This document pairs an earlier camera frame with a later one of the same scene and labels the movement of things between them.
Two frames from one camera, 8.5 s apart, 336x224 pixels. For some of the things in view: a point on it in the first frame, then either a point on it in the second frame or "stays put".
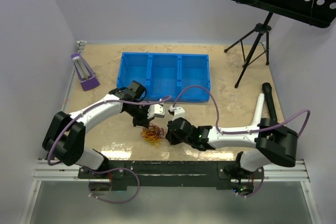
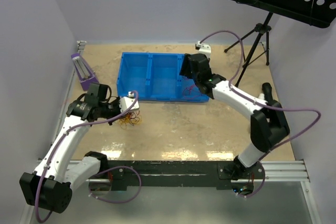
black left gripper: [144, 121] → [117, 102]
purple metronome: [87, 77] stays put
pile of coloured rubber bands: [153, 134] → [133, 118]
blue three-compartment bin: [167, 74] stays put
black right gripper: [172, 140] → [186, 63]
